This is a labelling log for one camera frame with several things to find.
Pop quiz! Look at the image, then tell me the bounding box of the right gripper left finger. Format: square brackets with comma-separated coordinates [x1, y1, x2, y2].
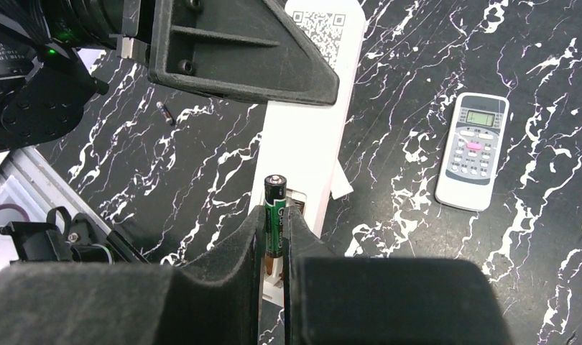
[0, 206, 264, 344]

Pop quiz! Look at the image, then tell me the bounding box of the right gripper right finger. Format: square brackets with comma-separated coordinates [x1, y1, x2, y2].
[283, 206, 513, 344]

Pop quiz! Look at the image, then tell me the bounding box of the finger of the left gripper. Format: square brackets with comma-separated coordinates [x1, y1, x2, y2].
[149, 1, 340, 106]

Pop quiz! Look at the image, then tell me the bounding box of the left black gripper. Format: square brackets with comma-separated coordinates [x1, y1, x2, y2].
[43, 0, 153, 63]

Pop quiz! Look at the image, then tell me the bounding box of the slim white remote control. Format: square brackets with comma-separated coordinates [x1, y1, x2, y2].
[246, 0, 367, 308]

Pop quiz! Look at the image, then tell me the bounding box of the slim remote battery cover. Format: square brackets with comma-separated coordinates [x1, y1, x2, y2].
[331, 160, 354, 200]

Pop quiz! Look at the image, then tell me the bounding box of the green black battery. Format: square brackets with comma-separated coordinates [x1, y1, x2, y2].
[264, 175, 287, 258]

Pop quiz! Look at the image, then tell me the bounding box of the grey remote control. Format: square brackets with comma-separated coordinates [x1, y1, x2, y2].
[435, 92, 509, 211]

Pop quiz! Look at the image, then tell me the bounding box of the dark battery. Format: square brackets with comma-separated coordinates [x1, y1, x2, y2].
[156, 101, 176, 126]

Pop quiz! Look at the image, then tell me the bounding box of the aluminium frame rail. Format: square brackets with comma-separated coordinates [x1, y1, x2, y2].
[0, 144, 144, 267]

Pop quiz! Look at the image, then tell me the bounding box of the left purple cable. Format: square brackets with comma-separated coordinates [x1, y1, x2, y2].
[0, 203, 31, 222]

